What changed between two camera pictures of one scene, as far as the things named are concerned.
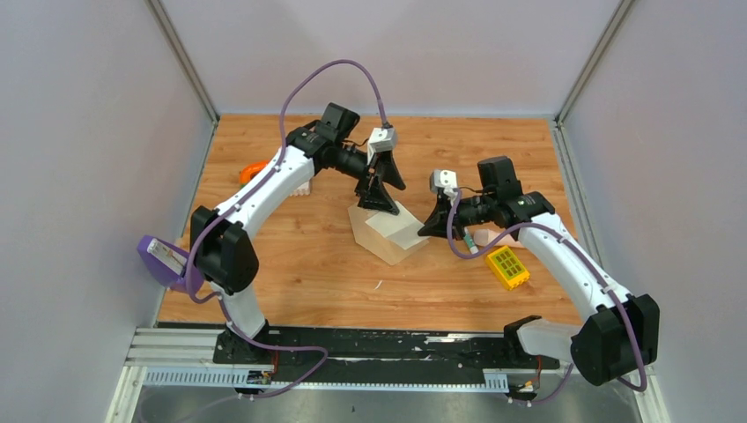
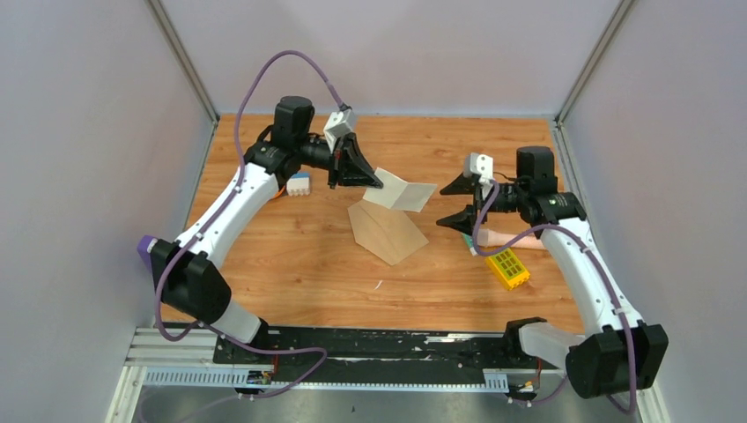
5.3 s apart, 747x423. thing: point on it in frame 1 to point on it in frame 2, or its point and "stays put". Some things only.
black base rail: (361, 356) stays put
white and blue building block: (303, 189) stays put
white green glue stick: (469, 241) stays put
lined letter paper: (402, 229) to (399, 194)
